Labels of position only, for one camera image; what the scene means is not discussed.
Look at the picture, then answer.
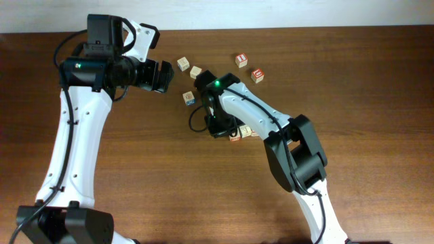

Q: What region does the wooden block red side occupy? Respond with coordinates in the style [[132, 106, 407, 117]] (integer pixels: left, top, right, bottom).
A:
[[229, 134, 241, 142]]

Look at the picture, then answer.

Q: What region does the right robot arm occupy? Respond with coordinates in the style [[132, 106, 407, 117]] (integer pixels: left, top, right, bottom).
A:
[[194, 70, 351, 244]]

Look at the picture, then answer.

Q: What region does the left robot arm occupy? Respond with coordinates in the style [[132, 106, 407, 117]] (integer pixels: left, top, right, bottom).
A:
[[16, 14, 174, 243]]

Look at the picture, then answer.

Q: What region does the wooden block letter K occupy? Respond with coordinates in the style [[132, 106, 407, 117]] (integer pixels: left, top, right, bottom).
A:
[[177, 57, 190, 72]]

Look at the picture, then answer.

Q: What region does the plain wooden picture block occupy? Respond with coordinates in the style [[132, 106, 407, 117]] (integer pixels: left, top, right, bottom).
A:
[[190, 66, 202, 79]]

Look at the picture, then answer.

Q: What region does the wooden block blue side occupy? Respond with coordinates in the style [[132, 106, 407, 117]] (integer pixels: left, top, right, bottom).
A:
[[182, 91, 195, 106]]

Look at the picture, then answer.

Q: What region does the red letter U block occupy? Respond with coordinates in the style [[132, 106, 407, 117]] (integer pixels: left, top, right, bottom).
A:
[[251, 68, 264, 83]]

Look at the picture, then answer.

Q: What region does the red letter I block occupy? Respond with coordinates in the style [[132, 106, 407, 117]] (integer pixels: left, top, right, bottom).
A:
[[235, 53, 248, 68]]

